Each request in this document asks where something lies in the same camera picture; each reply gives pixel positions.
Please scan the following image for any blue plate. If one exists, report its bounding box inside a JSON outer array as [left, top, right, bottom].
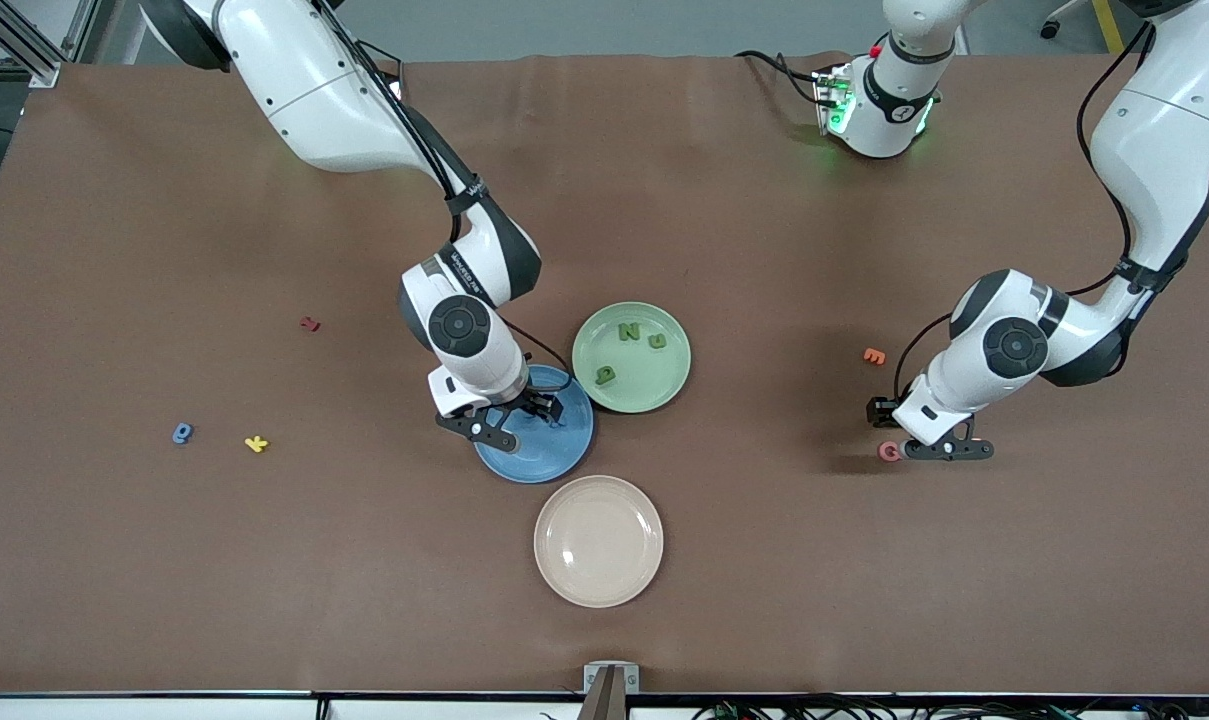
[[471, 364, 595, 485]]

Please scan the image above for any green plate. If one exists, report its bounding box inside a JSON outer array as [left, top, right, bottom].
[[572, 301, 692, 414]]

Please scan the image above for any beige plate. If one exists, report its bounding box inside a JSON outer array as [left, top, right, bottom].
[[533, 474, 664, 609]]

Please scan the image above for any brown table cover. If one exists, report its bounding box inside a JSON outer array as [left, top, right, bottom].
[[0, 52, 1209, 696]]

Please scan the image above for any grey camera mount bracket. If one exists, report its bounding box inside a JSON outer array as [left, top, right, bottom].
[[576, 662, 641, 720]]

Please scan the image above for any black base cable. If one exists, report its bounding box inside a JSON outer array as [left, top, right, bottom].
[[734, 48, 827, 109]]

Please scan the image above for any aluminium frame profile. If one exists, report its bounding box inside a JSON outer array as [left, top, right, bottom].
[[0, 0, 100, 89]]

